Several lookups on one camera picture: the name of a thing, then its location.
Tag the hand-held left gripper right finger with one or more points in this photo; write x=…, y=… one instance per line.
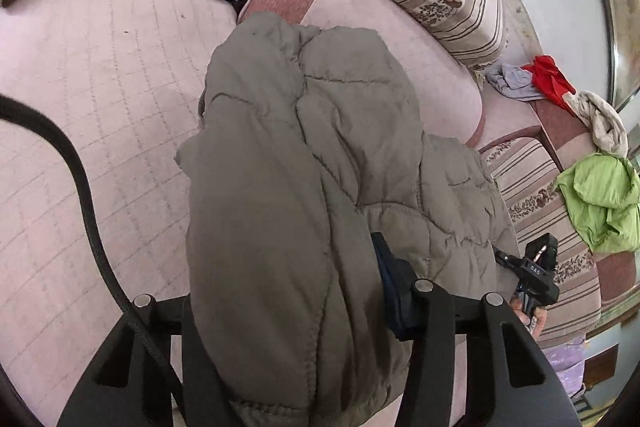
x=395, y=302

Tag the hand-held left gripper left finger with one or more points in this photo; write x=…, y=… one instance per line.
x=187, y=347

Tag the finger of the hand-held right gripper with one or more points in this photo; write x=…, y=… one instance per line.
x=507, y=258

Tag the olive quilted puffer jacket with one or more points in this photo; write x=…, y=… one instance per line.
x=300, y=207

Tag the person's right hand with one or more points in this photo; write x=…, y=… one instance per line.
x=540, y=319

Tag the green jacket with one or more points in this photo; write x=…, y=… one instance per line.
x=600, y=197

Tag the purple patterned pants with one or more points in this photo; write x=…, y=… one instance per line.
x=567, y=367

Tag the cream cloth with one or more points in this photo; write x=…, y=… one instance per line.
x=602, y=122

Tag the grey cloth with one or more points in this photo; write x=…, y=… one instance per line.
x=512, y=82

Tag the red cloth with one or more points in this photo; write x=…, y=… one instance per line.
x=550, y=79

